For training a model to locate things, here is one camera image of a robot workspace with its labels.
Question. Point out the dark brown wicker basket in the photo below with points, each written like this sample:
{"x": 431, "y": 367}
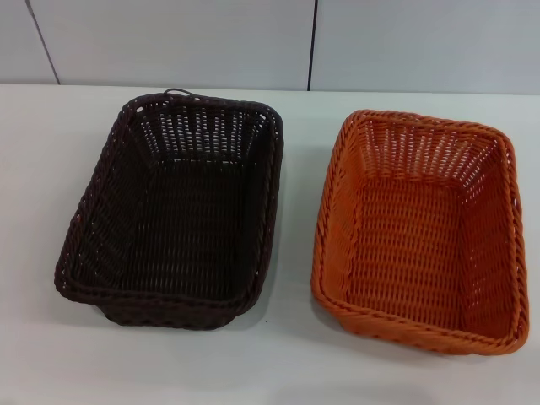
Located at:
{"x": 177, "y": 236}

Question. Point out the orange wicker basket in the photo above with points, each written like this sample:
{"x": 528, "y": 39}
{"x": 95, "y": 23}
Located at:
{"x": 413, "y": 253}

